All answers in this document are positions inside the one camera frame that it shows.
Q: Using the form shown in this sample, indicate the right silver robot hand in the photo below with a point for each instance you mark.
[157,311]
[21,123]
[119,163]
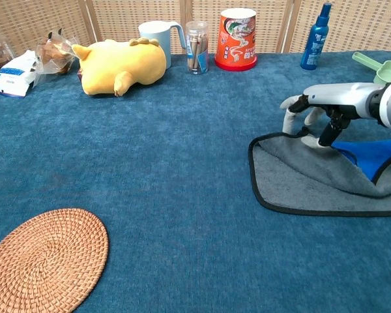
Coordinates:
[342,98]

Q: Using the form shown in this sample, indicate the grey and blue microfibre towel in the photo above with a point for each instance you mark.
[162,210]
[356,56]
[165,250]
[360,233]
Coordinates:
[299,182]

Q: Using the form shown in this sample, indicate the light green plastic scoop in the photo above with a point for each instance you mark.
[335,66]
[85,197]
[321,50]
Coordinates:
[382,75]

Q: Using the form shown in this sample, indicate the blue spray bottle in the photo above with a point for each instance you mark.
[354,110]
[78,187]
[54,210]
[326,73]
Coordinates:
[316,42]

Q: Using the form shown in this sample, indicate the wicker folding screen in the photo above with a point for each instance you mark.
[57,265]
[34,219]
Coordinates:
[361,26]

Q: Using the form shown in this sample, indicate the orange instant noodle cup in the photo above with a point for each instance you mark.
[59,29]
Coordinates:
[236,39]

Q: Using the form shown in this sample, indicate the clear jar of sticks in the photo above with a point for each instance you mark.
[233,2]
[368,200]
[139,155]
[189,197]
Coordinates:
[197,49]

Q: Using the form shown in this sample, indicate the blue plush tablecloth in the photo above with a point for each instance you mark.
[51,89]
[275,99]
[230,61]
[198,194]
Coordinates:
[166,163]

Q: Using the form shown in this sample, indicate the light blue plastic mug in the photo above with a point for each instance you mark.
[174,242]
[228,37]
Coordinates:
[156,32]

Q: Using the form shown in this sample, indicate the yellow plush toy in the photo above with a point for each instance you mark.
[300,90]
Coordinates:
[124,65]

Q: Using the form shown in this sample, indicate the small red box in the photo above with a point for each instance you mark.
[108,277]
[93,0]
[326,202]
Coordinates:
[80,75]

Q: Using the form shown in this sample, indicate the clear bag of pastry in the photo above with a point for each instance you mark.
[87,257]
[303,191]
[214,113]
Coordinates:
[53,53]

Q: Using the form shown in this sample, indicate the white snack bag blue label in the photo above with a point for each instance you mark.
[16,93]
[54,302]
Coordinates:
[9,76]

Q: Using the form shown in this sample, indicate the round woven rattan placemat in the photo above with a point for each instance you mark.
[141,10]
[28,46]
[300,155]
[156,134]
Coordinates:
[45,261]

